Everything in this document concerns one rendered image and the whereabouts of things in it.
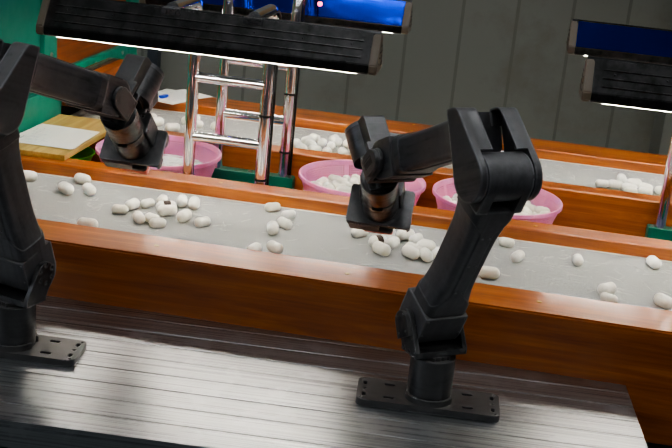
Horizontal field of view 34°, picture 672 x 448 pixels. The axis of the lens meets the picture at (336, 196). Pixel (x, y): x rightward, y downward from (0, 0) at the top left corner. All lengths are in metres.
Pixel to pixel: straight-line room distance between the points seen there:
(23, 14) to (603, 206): 1.30
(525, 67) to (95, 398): 2.90
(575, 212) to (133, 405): 1.22
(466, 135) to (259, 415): 0.47
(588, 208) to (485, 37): 1.81
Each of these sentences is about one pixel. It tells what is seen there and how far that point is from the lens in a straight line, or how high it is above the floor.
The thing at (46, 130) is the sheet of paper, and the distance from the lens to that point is 2.43.
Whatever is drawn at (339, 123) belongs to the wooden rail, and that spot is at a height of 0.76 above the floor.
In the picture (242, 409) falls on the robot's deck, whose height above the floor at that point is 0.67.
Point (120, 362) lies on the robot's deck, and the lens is 1.61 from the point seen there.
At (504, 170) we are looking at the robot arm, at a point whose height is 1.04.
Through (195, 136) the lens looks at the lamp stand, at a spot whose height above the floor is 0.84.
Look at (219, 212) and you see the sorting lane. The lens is 2.05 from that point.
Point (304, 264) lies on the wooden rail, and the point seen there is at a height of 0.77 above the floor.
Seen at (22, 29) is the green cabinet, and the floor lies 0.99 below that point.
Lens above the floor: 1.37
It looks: 17 degrees down
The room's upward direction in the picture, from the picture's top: 6 degrees clockwise
